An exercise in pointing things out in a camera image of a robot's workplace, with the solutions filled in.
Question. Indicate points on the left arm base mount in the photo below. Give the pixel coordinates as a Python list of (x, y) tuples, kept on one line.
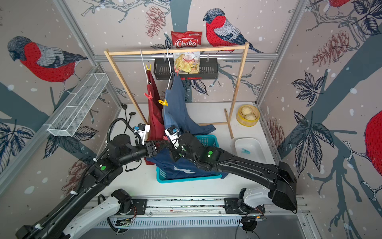
[(134, 207)]

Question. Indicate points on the white wire hanger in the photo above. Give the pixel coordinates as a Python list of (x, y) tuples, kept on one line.
[(170, 69), (144, 67)]

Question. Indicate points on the slate blue t-shirt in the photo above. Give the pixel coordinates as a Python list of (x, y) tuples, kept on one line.
[(176, 114)]

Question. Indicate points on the yellow chips bag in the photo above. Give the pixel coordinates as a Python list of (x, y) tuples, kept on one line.
[(187, 62)]

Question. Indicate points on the black wall basket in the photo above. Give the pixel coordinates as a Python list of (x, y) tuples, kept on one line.
[(208, 70)]

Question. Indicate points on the black spoon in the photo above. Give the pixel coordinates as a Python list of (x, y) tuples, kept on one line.
[(131, 114)]

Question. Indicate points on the black ladle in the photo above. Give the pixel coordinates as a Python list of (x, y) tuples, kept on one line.
[(124, 107)]

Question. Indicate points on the pink clothespin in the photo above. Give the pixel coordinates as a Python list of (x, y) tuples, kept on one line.
[(149, 96)]

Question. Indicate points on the white wire shelf basket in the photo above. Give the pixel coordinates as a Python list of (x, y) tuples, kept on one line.
[(80, 103)]

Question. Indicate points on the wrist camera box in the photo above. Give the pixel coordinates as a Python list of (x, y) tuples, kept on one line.
[(142, 130), (173, 135)]

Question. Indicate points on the navy printed t-shirt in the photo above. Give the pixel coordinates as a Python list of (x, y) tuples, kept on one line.
[(169, 171)]

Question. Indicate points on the yellow clothespin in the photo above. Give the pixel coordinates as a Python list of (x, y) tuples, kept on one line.
[(163, 102), (148, 67)]

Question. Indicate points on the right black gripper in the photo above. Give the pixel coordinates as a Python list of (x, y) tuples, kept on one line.
[(173, 153)]

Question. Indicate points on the dark red t-shirt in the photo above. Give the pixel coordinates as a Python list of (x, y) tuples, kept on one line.
[(156, 121)]

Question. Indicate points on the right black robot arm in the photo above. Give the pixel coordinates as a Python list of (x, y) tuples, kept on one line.
[(279, 179)]

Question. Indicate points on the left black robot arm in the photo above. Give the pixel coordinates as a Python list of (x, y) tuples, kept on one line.
[(124, 146)]

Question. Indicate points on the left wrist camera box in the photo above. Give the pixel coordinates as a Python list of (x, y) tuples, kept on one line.
[(142, 130)]

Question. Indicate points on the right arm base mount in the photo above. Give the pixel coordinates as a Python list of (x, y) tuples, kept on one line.
[(232, 206)]

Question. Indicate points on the red Chuba snack bag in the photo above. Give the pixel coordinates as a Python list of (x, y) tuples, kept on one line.
[(186, 39)]

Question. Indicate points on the white plastic tray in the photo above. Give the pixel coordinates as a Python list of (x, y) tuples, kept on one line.
[(252, 145)]

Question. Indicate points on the light blue clothespin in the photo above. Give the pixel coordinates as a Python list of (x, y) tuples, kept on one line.
[(245, 151)]

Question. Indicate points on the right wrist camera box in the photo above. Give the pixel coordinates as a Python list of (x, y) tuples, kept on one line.
[(173, 135)]

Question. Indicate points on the yellow upper clothespin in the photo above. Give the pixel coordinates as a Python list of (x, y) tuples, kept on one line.
[(148, 67)]

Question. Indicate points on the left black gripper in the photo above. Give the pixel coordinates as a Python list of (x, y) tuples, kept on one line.
[(150, 147)]

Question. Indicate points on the red clothespin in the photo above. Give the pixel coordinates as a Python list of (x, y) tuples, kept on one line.
[(165, 138)]

